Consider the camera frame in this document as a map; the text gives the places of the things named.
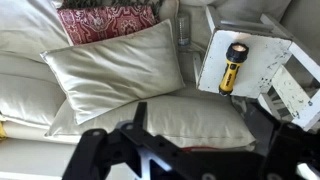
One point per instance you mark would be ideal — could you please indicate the yellow and black flashlight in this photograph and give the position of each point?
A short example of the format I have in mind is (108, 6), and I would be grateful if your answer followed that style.
(231, 71)

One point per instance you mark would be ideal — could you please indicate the red patterned pillow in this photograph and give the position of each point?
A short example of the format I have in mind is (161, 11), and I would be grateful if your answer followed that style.
(100, 23)

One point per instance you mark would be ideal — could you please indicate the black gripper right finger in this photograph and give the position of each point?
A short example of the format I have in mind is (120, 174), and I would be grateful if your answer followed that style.
(293, 150)

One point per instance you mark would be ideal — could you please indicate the beige satin pillow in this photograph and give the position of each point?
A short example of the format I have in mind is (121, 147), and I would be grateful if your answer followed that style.
(113, 70)

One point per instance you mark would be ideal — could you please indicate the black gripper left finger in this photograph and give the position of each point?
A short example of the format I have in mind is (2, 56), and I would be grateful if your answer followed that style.
(96, 150)

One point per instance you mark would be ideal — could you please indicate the clear drinking glass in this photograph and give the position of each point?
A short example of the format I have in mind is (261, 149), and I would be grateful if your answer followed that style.
(183, 31)

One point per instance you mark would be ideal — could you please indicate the beige fabric sofa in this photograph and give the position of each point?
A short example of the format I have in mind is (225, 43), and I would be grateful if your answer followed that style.
(26, 90)

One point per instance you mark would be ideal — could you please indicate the small white wooden chair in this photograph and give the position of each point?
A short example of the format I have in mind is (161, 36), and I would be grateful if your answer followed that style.
(260, 60)

